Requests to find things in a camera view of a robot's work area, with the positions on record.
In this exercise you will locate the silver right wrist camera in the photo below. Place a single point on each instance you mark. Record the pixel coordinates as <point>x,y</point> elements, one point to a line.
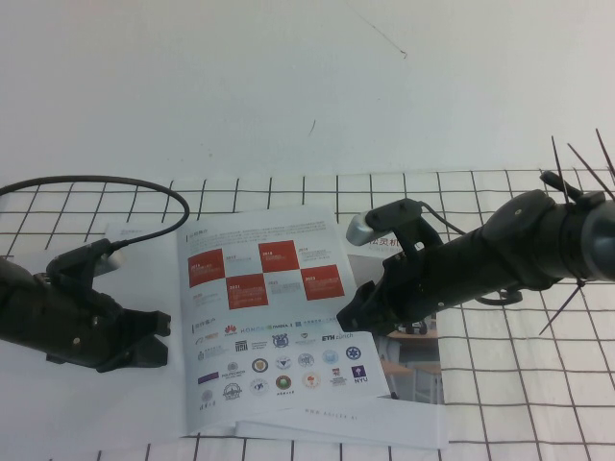
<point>358,230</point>

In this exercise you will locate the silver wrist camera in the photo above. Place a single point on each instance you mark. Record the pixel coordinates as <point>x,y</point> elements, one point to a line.
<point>358,230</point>
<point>115,261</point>

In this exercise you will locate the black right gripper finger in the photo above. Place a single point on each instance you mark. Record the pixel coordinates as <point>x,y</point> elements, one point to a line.
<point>369,298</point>
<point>362,321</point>

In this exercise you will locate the black left camera mount bracket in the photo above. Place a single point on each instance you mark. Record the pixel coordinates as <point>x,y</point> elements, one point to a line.
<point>72,264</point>

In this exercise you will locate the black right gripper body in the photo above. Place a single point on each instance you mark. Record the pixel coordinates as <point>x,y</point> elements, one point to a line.
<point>408,288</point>

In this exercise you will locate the white booklet under catalogue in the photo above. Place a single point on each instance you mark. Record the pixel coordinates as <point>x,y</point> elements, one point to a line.
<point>408,442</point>

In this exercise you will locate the closed catalogue with classroom cover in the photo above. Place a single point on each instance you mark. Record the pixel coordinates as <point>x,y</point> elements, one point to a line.
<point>413,374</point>

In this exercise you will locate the white black-grid tablecloth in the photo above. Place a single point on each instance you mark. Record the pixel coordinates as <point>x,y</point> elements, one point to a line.
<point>528,384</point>

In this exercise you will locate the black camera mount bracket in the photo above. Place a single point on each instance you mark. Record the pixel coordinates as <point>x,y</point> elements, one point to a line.
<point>399,216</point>
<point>72,264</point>

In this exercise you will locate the white product catalogue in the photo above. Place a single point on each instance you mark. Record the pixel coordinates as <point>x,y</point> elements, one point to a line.
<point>269,336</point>

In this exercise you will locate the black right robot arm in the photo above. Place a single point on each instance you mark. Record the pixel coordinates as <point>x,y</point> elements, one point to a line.
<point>528,240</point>

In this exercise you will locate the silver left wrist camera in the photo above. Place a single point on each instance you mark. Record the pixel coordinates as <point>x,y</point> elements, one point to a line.
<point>115,261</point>

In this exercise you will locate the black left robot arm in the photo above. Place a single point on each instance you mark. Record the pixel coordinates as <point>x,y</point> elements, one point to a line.
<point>17,302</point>

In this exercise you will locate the black zip tie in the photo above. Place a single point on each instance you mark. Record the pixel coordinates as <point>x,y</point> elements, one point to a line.
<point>559,309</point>
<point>606,153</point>
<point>562,173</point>
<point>591,168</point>

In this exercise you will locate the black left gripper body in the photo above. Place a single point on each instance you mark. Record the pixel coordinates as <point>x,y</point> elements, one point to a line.
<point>77,331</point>

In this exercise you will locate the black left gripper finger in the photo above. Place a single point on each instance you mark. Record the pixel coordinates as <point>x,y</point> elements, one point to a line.
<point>144,324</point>
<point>144,355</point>

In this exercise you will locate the black right camera mount bracket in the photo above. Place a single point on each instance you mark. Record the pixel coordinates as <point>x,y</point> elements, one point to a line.
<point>399,216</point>

